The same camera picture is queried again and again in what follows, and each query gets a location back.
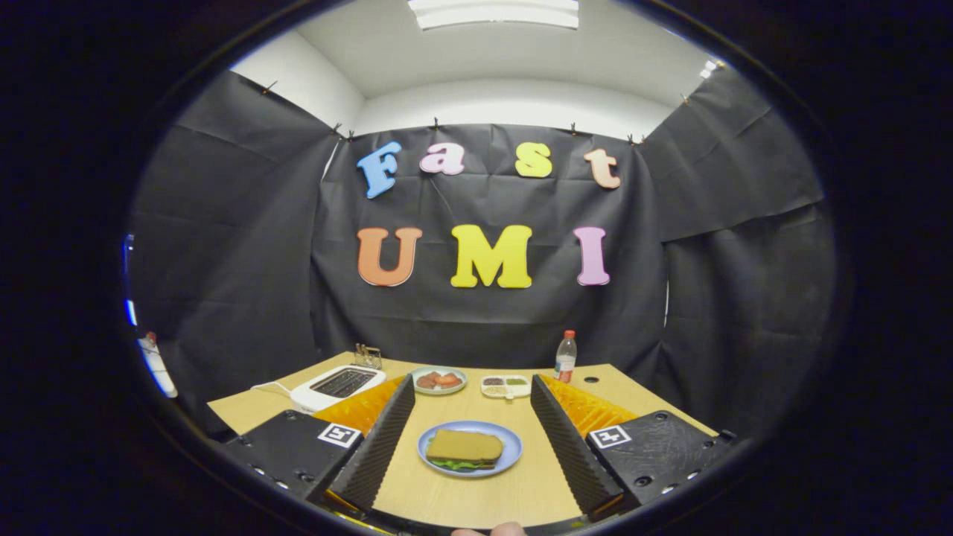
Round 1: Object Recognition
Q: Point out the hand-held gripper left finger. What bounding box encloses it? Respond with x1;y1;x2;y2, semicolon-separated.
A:
222;374;418;522

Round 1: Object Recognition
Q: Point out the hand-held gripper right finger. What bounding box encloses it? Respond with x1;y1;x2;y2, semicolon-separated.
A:
530;374;739;523

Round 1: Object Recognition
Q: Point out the toasted brown bread slice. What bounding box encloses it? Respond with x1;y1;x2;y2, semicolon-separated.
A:
426;429;505;462

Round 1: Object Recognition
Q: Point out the blue plate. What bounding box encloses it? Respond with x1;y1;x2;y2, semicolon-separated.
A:
417;421;523;478

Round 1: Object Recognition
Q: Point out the white divided seasoning dish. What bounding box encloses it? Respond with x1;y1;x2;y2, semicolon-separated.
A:
480;374;532;400

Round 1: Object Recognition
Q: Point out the pale green plate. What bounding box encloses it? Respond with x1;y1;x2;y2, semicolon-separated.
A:
410;366;468;396

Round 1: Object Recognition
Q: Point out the clear plastic water bottle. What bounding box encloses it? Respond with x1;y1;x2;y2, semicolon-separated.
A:
554;330;578;383

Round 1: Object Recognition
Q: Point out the white toaster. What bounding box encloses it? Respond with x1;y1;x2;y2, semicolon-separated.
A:
289;364;388;414

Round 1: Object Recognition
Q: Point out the black backdrop cloth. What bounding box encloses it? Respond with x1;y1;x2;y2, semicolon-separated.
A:
123;63;838;440

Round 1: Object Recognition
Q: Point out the ceiling light panel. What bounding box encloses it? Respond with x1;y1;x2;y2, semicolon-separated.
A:
407;0;580;31

